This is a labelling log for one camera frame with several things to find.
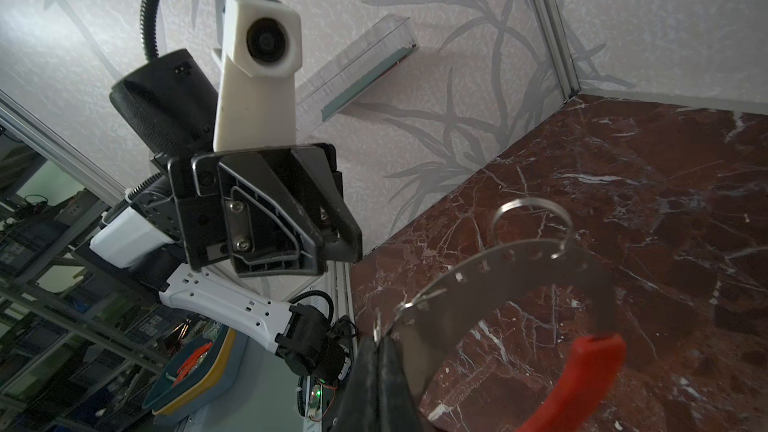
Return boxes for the aluminium frame profiles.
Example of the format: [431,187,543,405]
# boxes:
[0,0,768,205]

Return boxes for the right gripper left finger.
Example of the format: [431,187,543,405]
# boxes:
[331,337,379,432]

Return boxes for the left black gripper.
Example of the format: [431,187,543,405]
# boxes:
[167,143,363,278]

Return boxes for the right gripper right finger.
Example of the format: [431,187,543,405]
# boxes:
[379,337,426,432]

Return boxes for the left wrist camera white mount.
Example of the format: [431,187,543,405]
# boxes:
[213,0,303,153]

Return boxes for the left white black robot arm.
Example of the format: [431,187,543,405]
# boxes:
[90,49,362,386]

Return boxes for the left circuit board with wires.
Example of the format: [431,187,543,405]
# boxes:
[296,376,339,431]

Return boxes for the metal keyring plate red handle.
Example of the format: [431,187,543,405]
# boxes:
[374,197,627,431]

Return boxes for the clear plastic wall bin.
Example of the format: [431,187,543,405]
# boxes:
[296,14,419,142]

